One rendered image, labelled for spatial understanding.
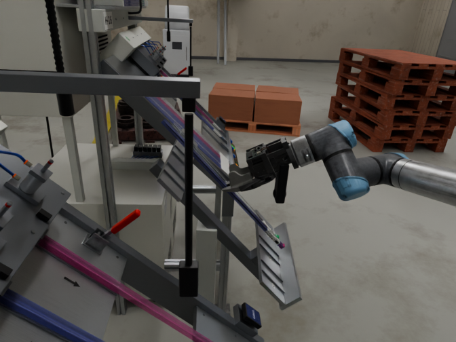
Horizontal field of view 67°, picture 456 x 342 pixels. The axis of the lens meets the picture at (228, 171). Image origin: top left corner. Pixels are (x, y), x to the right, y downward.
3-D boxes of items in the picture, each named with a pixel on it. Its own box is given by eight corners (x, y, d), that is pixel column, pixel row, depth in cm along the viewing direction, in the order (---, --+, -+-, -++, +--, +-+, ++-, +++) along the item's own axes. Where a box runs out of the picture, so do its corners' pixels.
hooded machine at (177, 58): (163, 71, 785) (161, 4, 725) (191, 71, 795) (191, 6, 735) (163, 77, 719) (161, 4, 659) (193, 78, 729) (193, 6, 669)
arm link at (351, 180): (389, 184, 80) (369, 144, 85) (352, 192, 76) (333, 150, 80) (368, 197, 87) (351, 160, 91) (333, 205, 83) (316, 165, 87)
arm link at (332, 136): (359, 141, 80) (345, 112, 84) (315, 159, 83) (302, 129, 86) (359, 152, 87) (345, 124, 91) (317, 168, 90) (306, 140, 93)
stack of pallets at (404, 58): (451, 153, 397) (483, 66, 355) (374, 154, 384) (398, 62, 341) (385, 117, 524) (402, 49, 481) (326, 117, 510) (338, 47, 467)
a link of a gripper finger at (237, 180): (214, 176, 91) (245, 161, 90) (224, 193, 94) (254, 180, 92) (214, 180, 89) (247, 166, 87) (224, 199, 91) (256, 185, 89)
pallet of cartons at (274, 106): (294, 116, 506) (298, 86, 487) (306, 137, 424) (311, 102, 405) (208, 111, 504) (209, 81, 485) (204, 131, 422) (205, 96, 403)
